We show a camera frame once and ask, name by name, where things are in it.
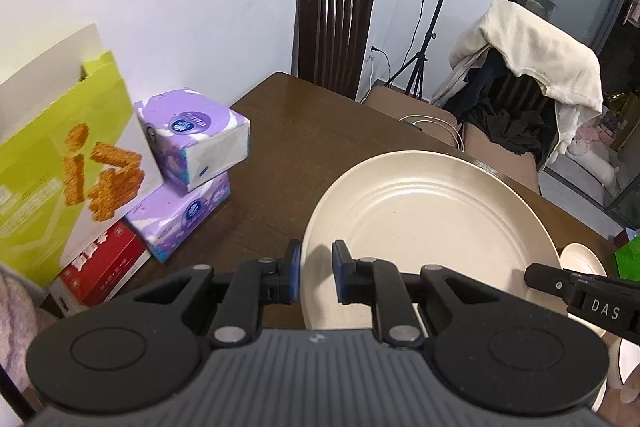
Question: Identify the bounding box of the cream sweater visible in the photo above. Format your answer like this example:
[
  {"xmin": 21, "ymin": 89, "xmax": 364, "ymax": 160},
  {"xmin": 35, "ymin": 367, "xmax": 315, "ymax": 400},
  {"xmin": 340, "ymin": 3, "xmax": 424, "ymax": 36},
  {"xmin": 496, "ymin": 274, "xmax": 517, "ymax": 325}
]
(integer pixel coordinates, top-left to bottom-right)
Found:
[{"xmin": 432, "ymin": 0, "xmax": 603, "ymax": 158}]

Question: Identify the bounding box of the small cream plate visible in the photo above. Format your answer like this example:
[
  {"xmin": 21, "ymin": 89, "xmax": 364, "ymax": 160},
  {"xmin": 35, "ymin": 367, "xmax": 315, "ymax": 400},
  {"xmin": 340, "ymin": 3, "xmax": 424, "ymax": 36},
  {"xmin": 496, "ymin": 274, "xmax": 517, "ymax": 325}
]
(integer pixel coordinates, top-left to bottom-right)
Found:
[{"xmin": 560, "ymin": 243, "xmax": 625, "ymax": 410}]

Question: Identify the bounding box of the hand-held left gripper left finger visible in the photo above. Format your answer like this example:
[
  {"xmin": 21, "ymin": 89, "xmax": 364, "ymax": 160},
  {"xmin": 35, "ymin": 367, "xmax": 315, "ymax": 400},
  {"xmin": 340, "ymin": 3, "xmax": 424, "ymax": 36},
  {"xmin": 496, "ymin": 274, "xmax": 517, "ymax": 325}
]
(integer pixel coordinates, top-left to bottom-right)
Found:
[{"xmin": 132, "ymin": 239, "xmax": 303, "ymax": 349}]

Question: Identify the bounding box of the red box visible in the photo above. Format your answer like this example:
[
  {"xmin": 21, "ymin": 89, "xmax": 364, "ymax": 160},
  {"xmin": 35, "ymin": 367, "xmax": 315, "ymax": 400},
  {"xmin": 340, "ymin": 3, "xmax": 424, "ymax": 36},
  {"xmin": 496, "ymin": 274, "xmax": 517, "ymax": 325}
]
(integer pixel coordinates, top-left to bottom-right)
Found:
[{"xmin": 47, "ymin": 221, "xmax": 151, "ymax": 318}]

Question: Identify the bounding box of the dark wooden chair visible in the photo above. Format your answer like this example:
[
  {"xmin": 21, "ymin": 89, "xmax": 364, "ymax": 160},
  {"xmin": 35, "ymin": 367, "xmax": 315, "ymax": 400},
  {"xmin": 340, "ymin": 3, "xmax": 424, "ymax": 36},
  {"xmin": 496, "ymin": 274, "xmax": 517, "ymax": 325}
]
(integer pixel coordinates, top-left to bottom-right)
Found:
[
  {"xmin": 291, "ymin": 0, "xmax": 458, "ymax": 142},
  {"xmin": 462, "ymin": 72, "xmax": 551, "ymax": 195}
]

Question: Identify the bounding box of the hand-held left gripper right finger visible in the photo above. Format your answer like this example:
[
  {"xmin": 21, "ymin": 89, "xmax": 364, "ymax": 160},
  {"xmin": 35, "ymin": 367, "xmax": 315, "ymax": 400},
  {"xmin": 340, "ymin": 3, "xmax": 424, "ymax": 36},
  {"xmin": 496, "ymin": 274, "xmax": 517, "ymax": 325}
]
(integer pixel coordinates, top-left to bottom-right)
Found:
[{"xmin": 331, "ymin": 240, "xmax": 501, "ymax": 350}]

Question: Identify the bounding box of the white cable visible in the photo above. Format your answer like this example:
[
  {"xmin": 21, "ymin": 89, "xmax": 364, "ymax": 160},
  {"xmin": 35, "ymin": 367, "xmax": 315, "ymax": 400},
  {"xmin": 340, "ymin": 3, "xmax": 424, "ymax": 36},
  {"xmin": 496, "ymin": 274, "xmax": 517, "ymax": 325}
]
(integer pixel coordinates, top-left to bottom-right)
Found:
[{"xmin": 400, "ymin": 114, "xmax": 463, "ymax": 148}]

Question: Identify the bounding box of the green paper bag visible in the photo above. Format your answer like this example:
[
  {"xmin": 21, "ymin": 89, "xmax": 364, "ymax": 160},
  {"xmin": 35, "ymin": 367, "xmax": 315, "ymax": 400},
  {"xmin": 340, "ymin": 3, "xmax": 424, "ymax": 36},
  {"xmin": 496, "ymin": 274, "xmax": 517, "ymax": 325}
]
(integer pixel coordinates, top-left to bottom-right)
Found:
[{"xmin": 614, "ymin": 234, "xmax": 640, "ymax": 280}]

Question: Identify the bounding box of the purple tissue pack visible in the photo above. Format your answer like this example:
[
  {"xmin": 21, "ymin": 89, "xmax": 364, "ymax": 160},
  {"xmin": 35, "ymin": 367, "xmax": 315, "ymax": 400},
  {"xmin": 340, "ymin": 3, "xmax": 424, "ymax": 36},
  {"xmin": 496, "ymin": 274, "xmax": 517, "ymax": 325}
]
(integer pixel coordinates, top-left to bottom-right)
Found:
[
  {"xmin": 125, "ymin": 172, "xmax": 232, "ymax": 264},
  {"xmin": 134, "ymin": 87, "xmax": 251, "ymax": 194}
]

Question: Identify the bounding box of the black power cable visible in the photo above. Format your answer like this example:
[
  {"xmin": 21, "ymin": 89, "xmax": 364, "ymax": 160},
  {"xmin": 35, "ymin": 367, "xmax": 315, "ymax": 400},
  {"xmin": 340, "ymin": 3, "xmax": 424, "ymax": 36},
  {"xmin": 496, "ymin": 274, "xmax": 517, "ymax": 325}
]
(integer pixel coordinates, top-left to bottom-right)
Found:
[{"xmin": 369, "ymin": 46, "xmax": 392, "ymax": 84}]

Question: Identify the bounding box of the black studio light stand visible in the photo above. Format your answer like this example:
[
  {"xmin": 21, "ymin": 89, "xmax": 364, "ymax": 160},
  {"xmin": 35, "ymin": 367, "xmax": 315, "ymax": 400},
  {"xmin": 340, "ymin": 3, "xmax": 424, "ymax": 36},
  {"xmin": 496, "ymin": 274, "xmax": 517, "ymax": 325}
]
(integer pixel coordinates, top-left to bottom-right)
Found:
[{"xmin": 387, "ymin": 0, "xmax": 473, "ymax": 100}]

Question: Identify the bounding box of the dark clothes pile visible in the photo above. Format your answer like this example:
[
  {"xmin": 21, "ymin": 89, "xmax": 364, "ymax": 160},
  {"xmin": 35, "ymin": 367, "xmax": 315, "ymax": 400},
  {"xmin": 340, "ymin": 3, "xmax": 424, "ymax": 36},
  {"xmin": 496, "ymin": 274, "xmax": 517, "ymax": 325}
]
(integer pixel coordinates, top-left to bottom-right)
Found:
[{"xmin": 467, "ymin": 52, "xmax": 558, "ymax": 155}]

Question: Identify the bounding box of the person's right hand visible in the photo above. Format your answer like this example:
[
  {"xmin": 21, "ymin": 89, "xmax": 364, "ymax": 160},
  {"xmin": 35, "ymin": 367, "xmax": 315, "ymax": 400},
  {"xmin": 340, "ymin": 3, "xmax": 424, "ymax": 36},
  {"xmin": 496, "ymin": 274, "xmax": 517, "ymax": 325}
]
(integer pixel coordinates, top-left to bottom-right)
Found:
[{"xmin": 621, "ymin": 354, "xmax": 640, "ymax": 404}]

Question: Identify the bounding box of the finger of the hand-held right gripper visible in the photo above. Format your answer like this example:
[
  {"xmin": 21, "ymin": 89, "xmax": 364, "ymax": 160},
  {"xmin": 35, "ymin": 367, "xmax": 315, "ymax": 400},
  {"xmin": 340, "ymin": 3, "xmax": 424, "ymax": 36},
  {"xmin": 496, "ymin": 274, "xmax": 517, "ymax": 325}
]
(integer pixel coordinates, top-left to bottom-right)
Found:
[{"xmin": 524, "ymin": 262, "xmax": 577, "ymax": 304}]

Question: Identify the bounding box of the lime green snack box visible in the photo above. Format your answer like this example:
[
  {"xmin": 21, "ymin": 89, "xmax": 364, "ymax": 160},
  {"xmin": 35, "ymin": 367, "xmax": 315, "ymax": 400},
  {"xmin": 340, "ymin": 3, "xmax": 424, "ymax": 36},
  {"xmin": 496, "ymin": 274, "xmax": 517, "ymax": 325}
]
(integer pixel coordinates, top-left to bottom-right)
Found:
[{"xmin": 0, "ymin": 24, "xmax": 166, "ymax": 288}]

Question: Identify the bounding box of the large cream plate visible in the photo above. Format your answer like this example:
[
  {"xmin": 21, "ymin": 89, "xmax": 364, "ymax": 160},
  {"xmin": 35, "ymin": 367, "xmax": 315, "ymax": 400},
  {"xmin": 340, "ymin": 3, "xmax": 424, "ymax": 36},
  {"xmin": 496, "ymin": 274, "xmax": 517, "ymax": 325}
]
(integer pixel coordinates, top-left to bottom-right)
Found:
[{"xmin": 301, "ymin": 150, "xmax": 566, "ymax": 330}]

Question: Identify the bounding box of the pink plush toy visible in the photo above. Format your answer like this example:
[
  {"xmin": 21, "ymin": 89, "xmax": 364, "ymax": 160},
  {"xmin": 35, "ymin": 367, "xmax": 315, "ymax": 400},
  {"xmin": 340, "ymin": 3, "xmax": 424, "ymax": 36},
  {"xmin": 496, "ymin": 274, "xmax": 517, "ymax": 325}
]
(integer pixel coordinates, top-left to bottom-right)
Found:
[{"xmin": 567, "ymin": 127, "xmax": 623, "ymax": 188}]

